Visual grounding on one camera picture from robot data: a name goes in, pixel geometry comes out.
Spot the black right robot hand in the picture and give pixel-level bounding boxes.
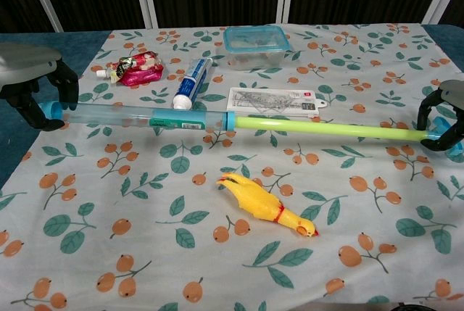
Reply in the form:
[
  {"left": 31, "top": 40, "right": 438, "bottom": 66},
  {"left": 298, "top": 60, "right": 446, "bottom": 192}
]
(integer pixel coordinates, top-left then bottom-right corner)
[{"left": 416, "top": 79, "right": 464, "bottom": 152}]

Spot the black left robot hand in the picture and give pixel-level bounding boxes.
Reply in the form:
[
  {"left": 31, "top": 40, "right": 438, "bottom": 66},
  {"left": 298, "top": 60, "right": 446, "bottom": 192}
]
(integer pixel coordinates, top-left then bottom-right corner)
[{"left": 0, "top": 43, "right": 79, "bottom": 131}]

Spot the blue green water pump tube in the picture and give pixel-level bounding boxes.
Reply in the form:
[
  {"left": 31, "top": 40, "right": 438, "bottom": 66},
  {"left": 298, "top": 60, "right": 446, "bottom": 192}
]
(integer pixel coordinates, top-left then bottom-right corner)
[{"left": 39, "top": 101, "right": 463, "bottom": 152}]

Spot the fruit patterned tablecloth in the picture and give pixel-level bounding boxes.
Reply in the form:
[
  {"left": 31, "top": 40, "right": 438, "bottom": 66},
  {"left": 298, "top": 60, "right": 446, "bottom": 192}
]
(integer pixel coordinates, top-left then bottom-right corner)
[{"left": 0, "top": 22, "right": 464, "bottom": 311}]

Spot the pink snack pouch with spout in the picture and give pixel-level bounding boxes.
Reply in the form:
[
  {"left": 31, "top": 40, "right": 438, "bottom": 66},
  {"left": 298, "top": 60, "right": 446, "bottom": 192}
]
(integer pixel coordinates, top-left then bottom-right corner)
[{"left": 96, "top": 51, "right": 165, "bottom": 87}]

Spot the white and blue toothpaste tube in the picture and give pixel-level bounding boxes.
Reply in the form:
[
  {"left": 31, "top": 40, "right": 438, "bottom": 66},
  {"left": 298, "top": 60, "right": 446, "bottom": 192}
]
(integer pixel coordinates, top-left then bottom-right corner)
[{"left": 172, "top": 58, "right": 212, "bottom": 111}]

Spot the white printed package card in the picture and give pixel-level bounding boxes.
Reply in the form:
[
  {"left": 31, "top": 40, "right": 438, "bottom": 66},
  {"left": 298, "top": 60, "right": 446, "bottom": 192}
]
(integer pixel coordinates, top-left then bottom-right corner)
[{"left": 225, "top": 87, "right": 331, "bottom": 118}]

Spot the clear container with blue lid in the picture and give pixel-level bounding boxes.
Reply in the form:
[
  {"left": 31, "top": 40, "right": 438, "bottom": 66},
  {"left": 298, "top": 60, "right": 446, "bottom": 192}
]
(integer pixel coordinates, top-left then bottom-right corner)
[{"left": 216, "top": 26, "right": 293, "bottom": 71}]

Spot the yellow rubber chicken toy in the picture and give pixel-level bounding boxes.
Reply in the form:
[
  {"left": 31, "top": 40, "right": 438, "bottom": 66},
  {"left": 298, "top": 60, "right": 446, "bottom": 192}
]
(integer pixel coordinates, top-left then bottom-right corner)
[{"left": 215, "top": 173, "right": 320, "bottom": 239}]

